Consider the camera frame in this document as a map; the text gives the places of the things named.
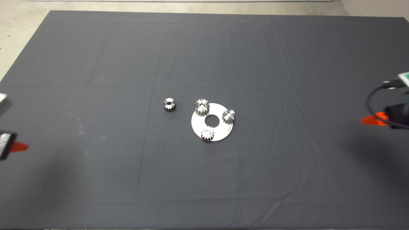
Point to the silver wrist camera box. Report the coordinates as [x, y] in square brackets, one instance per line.
[3, 103]
[404, 79]

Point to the larger steel gear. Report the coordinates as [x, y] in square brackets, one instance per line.
[202, 107]

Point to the dark grey table cloth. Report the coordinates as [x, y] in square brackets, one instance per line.
[96, 175]

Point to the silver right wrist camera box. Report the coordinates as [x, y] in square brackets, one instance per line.
[404, 79]

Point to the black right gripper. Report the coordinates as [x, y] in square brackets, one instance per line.
[397, 115]

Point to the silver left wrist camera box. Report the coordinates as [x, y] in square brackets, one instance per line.
[3, 103]

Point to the round metal plate with hole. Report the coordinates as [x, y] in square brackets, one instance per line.
[220, 132]

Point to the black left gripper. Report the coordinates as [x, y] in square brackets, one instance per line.
[4, 145]

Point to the small steel gear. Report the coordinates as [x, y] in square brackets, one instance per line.
[169, 104]
[207, 133]
[228, 116]

